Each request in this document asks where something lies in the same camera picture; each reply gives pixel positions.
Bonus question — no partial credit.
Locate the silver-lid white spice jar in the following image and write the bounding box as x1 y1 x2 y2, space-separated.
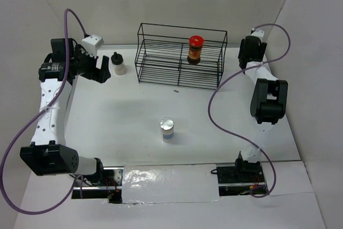
160 117 174 142

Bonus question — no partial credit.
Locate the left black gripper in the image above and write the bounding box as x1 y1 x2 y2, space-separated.
70 46 110 84

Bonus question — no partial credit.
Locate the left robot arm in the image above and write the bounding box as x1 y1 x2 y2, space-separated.
20 34 111 186

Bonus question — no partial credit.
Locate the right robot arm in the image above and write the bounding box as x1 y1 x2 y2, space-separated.
234 31 288 182

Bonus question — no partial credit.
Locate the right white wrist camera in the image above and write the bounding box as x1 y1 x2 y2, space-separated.
250 28 265 39

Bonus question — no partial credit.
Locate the black wire rack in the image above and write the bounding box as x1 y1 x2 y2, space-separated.
135 23 228 90

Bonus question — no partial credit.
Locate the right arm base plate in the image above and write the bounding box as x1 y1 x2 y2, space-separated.
210 158 268 197

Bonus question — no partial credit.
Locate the clear bottle black cap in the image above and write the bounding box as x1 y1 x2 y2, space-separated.
111 52 126 76

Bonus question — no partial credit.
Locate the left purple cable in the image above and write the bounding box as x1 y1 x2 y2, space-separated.
0 9 88 216

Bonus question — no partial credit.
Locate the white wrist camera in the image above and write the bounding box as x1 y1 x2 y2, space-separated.
250 28 265 39
81 34 104 57

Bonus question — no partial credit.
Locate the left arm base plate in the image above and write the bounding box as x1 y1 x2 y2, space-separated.
71 167 123 204

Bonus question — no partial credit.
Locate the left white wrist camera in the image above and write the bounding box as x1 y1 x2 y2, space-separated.
81 34 104 57

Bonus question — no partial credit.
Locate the red-lid sauce jar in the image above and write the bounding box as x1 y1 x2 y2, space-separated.
187 35 204 65

